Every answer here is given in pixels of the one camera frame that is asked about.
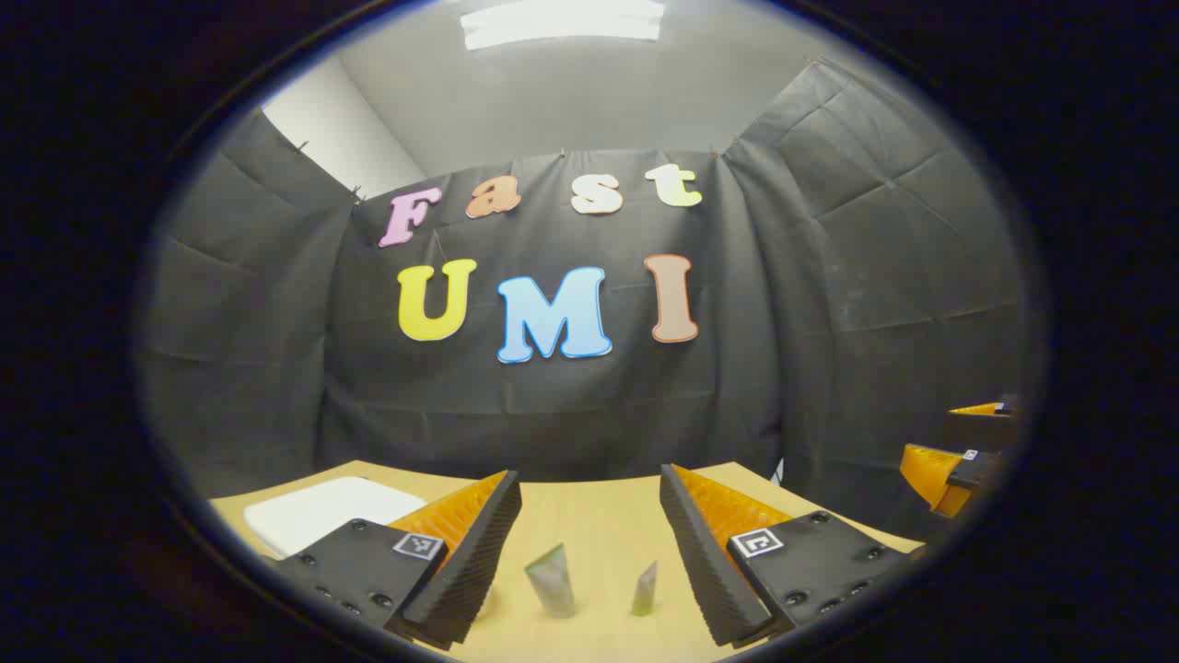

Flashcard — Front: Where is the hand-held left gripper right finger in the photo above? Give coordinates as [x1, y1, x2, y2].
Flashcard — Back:
[660, 463, 924, 649]

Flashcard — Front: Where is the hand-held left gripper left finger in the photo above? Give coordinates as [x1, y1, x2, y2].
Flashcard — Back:
[274, 470, 523, 652]

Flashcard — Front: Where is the small white cosmetic tube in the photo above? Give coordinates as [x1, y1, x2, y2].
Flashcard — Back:
[631, 560, 660, 617]

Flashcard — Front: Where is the large white cosmetic tube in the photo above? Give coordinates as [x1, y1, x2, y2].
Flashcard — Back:
[524, 542, 577, 619]

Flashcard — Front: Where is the white suitcase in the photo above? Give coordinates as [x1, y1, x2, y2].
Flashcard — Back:
[242, 475, 430, 560]

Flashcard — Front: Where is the black backdrop cloth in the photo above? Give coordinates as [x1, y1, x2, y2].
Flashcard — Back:
[138, 60, 1046, 544]

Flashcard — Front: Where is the ceiling light panel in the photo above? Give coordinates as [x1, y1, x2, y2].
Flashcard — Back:
[459, 0, 666, 52]

